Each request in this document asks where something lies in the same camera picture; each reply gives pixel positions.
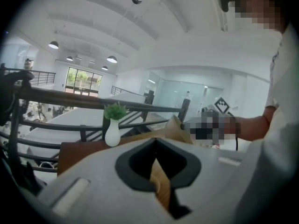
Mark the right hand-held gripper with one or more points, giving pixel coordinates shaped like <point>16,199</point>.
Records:
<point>220,106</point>

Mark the white ceiling light fixture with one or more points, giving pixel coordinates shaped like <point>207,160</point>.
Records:
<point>223,20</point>

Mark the black pendant lamp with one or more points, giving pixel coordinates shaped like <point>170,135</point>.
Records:
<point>69,58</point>
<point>111,59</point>
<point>53,45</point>
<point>104,68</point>

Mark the white ceramic vase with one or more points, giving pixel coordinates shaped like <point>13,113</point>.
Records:
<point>112,134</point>

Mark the dark wooden post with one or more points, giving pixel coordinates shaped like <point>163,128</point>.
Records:
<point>185,111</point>
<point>149,97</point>

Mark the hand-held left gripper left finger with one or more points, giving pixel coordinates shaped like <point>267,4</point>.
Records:
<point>105,171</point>

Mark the person's right forearm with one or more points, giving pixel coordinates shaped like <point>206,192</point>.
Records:
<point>254,127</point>

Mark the black balcony railing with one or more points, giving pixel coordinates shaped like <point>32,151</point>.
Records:
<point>123,90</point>
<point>42,78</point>

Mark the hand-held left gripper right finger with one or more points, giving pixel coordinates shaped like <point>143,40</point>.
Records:
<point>210,171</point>

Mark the ceiling dome fixture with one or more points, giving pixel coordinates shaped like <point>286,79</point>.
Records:
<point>137,1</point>

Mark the person's head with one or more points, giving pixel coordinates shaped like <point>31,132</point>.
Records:
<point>259,6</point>

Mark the person's white shirt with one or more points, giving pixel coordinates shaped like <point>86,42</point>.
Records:
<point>285,90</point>

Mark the black curved railing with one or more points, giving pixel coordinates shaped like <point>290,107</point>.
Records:
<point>70,99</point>

